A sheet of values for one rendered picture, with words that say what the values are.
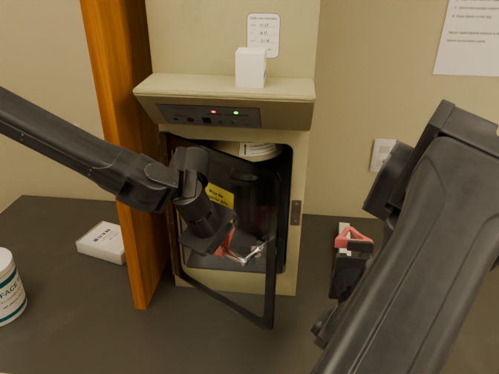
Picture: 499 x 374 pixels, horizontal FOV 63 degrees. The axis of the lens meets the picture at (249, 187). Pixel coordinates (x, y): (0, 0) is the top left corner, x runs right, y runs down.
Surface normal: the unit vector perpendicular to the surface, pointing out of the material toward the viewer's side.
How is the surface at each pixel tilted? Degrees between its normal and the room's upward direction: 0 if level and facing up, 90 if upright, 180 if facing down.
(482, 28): 90
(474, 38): 90
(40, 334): 0
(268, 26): 90
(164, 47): 90
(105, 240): 0
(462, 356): 0
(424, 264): 33
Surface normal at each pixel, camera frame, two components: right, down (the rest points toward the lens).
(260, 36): -0.11, 0.49
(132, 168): 0.47, -0.57
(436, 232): -0.08, -0.46
